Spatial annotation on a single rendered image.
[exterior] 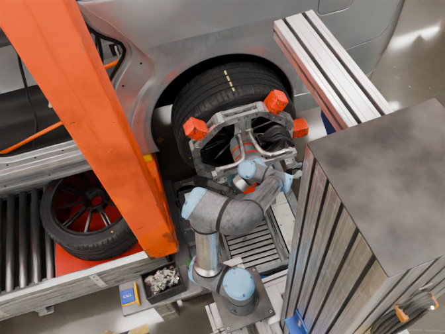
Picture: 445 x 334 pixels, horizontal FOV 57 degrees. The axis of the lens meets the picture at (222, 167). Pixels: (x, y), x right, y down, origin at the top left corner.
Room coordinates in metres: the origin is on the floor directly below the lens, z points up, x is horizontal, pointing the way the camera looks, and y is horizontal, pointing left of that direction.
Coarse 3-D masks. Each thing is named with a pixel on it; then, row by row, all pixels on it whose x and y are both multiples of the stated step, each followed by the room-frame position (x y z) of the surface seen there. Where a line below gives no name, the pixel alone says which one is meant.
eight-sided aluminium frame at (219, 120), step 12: (240, 108) 1.29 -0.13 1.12; (252, 108) 1.30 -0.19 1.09; (264, 108) 1.27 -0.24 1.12; (216, 120) 1.25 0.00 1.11; (228, 120) 1.23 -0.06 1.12; (240, 120) 1.24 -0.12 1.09; (276, 120) 1.27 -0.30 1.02; (288, 120) 1.28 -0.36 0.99; (216, 132) 1.22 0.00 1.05; (192, 144) 1.23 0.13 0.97; (204, 144) 1.21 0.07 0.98; (276, 144) 1.33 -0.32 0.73; (204, 168) 1.23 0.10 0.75
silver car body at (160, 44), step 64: (128, 0) 1.43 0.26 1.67; (192, 0) 1.45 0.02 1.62; (256, 0) 1.48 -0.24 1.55; (320, 0) 1.52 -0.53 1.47; (384, 0) 1.58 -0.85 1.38; (0, 64) 2.11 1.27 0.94; (128, 64) 1.42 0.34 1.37; (192, 64) 1.43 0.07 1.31; (0, 128) 1.70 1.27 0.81; (64, 128) 1.63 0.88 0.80; (0, 192) 1.27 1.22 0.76
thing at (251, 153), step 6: (234, 138) 1.29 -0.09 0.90; (234, 144) 1.24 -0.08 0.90; (246, 144) 1.22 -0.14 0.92; (252, 144) 1.22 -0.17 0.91; (234, 150) 1.21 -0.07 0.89; (246, 150) 1.18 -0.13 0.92; (252, 150) 1.18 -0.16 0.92; (234, 156) 1.19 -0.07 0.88; (246, 156) 1.15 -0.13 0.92; (252, 156) 1.15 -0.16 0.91; (258, 156) 1.15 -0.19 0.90
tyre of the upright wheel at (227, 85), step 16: (224, 64) 1.54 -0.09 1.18; (240, 64) 1.53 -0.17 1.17; (256, 64) 1.55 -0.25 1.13; (192, 80) 1.51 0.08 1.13; (208, 80) 1.46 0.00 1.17; (224, 80) 1.43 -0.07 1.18; (240, 80) 1.42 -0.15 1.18; (256, 80) 1.42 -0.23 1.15; (272, 80) 1.46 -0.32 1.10; (192, 96) 1.42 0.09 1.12; (208, 96) 1.37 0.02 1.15; (224, 96) 1.33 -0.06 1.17; (240, 96) 1.33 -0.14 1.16; (256, 96) 1.34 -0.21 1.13; (288, 96) 1.43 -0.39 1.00; (176, 112) 1.43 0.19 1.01; (192, 112) 1.33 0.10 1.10; (208, 112) 1.30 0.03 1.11; (288, 112) 1.37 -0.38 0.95; (176, 128) 1.36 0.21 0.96; (192, 160) 1.28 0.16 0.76
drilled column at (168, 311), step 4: (168, 304) 0.67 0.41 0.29; (172, 304) 0.68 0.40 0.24; (176, 304) 0.73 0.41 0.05; (156, 308) 0.66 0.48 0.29; (160, 308) 0.66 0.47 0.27; (164, 308) 0.66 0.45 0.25; (168, 308) 0.66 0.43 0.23; (172, 308) 0.67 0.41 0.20; (176, 308) 0.69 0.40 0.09; (160, 312) 0.66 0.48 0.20; (164, 312) 0.66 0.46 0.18; (168, 312) 0.66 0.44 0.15; (172, 312) 0.67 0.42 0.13; (176, 312) 0.67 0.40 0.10; (164, 316) 0.66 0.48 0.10; (168, 316) 0.66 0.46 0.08; (172, 316) 0.66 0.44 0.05; (176, 316) 0.67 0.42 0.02; (164, 320) 0.66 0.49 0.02
